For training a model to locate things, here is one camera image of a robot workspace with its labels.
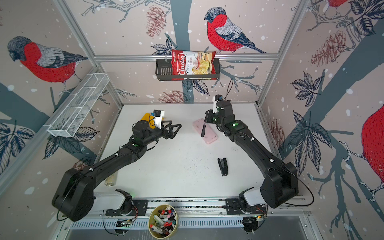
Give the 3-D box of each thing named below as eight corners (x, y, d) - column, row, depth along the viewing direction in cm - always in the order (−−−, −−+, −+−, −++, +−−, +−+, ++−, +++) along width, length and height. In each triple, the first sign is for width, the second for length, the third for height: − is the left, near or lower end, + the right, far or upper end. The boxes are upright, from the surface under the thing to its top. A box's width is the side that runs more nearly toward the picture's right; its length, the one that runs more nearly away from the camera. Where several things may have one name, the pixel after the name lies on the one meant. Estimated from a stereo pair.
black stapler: (219, 176, 86) (219, 174, 84) (217, 160, 92) (218, 158, 90) (228, 176, 86) (228, 174, 84) (225, 160, 92) (226, 158, 90)
